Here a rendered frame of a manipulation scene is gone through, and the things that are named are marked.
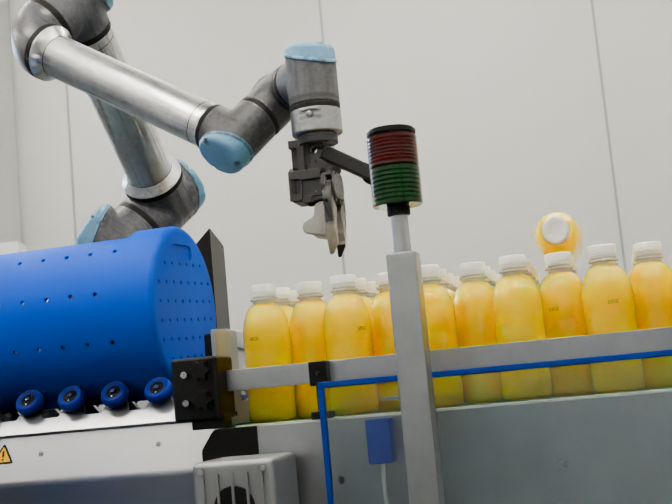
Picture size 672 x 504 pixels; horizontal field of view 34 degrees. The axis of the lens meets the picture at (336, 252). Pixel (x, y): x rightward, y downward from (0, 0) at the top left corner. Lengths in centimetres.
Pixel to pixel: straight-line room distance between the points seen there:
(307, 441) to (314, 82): 67
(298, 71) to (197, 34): 299
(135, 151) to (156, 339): 95
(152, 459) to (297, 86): 68
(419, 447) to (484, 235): 327
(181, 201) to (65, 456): 107
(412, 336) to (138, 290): 54
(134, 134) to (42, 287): 83
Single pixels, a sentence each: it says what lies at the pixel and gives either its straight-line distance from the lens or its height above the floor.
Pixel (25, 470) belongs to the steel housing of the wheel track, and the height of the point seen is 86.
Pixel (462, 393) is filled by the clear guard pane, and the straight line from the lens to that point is 145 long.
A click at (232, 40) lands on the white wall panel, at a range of 487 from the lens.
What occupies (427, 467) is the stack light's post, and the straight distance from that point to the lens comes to 135.
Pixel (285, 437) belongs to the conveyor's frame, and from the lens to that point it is 155.
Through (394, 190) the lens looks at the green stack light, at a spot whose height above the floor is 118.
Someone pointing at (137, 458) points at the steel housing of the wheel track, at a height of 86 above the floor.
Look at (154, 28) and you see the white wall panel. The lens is 497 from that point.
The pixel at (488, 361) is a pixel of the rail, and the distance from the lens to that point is 151.
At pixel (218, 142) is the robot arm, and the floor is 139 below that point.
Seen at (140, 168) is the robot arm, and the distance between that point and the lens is 263.
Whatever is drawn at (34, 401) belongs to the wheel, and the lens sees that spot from 183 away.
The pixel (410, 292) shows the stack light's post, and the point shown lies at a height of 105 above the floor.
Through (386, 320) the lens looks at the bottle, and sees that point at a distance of 161.
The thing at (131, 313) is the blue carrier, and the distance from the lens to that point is 173.
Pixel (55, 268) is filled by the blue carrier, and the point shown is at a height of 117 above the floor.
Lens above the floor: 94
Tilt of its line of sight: 7 degrees up
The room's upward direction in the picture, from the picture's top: 5 degrees counter-clockwise
